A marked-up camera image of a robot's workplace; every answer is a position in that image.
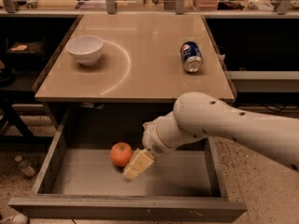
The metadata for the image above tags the grey counter cabinet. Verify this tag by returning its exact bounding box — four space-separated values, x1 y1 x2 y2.
36 13 235 124

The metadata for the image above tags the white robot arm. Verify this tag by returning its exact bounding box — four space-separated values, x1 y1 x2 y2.
122 91 299 182

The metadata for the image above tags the blue Pepsi soda can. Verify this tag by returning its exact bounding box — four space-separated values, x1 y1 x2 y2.
180 41 203 73

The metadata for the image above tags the black side stand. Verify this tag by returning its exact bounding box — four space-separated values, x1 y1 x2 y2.
0 37 50 144

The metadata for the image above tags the grey open drawer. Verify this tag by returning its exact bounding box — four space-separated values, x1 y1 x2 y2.
9 104 247 223

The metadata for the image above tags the white shoe on floor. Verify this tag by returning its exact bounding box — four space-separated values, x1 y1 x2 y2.
0 215 28 224

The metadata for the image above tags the orange fruit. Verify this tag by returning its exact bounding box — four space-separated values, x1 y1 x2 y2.
110 142 133 167

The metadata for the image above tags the small jar on floor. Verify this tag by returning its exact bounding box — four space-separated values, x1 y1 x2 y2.
15 156 36 177

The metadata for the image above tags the white ceramic bowl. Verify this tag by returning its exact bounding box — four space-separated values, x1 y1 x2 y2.
66 35 104 65

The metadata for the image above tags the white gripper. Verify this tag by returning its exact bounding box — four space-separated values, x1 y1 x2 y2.
122 117 174 182

